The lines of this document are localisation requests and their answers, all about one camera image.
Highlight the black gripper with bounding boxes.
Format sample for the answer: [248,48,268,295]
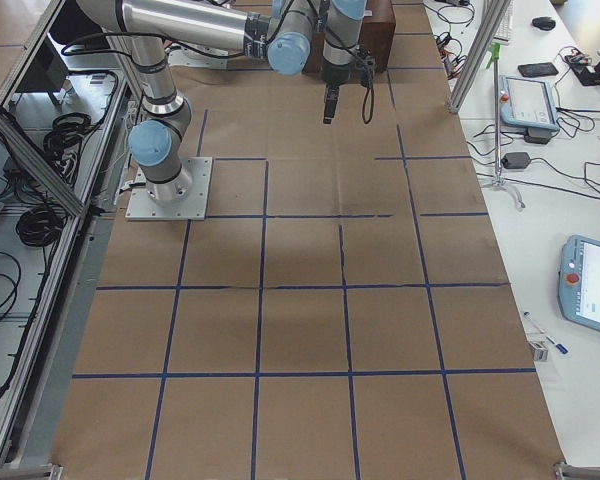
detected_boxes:
[320,63,354,124]

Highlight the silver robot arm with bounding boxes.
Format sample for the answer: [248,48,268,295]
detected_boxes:
[78,1,375,207]

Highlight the dark wooden drawer box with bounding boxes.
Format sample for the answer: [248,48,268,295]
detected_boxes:
[303,0,396,74]

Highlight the black power adapter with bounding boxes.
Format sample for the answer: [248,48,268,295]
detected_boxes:
[501,152,531,170]

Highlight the far teach pendant tablet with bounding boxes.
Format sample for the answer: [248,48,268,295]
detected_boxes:
[498,75,559,132]

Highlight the teach pendant tablet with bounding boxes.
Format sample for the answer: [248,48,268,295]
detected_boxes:
[558,235,600,332]
[498,75,559,132]

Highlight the black smartphone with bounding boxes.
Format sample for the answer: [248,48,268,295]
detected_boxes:
[517,62,558,78]

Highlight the black computer mouse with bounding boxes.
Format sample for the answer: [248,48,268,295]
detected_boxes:
[531,16,556,31]

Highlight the near teach pendant tablet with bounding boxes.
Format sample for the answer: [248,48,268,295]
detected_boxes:
[558,235,600,332]

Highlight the small metal clip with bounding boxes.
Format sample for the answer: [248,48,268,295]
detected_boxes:
[528,340,549,362]

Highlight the blue white pen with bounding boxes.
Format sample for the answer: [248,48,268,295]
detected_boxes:
[523,311,569,355]

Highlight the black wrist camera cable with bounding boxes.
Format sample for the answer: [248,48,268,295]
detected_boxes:
[355,44,377,125]

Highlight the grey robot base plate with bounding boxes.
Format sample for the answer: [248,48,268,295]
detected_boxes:
[125,157,213,221]

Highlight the aluminium frame post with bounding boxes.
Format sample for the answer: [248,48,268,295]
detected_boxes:
[447,0,513,113]

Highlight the green handled grabber stick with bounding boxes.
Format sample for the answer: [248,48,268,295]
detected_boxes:
[487,43,526,211]

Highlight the coiled black cables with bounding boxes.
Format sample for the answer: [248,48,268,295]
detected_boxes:
[15,204,66,249]

